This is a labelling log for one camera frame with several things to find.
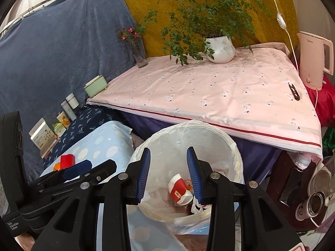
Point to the open metal can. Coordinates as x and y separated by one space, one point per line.
315 204

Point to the bin with white liner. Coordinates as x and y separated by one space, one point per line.
167 146

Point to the red cloth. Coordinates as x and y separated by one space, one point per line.
327 102

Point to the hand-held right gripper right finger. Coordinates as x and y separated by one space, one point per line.
192 172

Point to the dark purple cloth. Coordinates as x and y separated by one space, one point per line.
256 151

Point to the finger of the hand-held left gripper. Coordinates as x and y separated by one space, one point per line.
104 170
78 167

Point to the light blue dotted cloth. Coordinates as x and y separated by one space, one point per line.
104 141

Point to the blue-grey cloth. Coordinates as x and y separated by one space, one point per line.
65 44

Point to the pink printed sheet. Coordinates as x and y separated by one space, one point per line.
209 91

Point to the tall white bottle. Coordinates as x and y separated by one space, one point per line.
68 111

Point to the red white paper cup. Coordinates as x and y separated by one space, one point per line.
178 192

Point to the glass vase with pink flowers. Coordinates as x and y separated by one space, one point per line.
140 57

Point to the green tissue box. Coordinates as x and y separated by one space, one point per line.
94 89

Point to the green white packet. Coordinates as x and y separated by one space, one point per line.
59 130

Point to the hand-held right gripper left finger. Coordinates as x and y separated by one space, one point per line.
145 172

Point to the green plant in white pot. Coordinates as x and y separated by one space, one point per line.
219 49

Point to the dark wooden stool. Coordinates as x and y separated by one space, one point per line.
285 177

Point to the orange printed tin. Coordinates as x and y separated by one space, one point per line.
62 120

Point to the white printed box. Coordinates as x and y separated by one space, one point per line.
42 138

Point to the white round labelled lid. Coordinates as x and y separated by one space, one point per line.
303 210

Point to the green cloth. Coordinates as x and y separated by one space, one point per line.
330 141

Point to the yellow cloth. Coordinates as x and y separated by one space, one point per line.
146 0

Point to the black thread snips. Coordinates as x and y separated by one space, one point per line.
294 92

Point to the white jar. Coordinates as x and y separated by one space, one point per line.
72 102

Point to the glass kettle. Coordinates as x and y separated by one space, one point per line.
324 180

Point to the pink electric kettle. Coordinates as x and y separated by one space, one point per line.
311 57

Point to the navy leaf-print cloth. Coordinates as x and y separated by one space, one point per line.
81 125

